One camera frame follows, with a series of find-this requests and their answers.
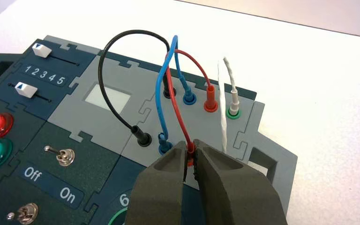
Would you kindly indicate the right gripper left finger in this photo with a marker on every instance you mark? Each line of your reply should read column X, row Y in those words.
column 158, row 198

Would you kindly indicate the metal toggle switch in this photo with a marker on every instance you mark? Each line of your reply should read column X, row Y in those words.
column 63, row 156
column 24, row 214

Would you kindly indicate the grey and teal control box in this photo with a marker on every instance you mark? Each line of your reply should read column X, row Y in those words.
column 74, row 124

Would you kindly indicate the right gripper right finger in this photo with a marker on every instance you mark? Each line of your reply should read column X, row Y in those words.
column 236, row 198

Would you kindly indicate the white display window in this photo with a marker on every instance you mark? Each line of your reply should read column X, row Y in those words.
column 108, row 99

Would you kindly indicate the white slider knob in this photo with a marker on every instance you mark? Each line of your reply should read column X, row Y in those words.
column 26, row 89
column 41, row 50

